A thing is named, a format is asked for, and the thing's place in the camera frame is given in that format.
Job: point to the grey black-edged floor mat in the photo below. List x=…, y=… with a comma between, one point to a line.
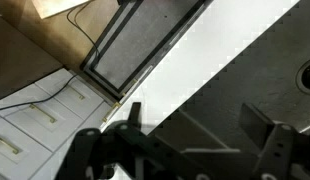
x=138, y=43

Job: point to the stainless steel sink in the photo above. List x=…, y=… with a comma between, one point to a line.
x=261, y=66

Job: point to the white drawer cabinet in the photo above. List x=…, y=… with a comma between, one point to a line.
x=35, y=133

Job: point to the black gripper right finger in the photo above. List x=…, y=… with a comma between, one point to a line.
x=255, y=125

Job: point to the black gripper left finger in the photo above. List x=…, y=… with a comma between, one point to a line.
x=135, y=115

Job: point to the white flat panel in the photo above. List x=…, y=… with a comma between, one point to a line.
x=58, y=6

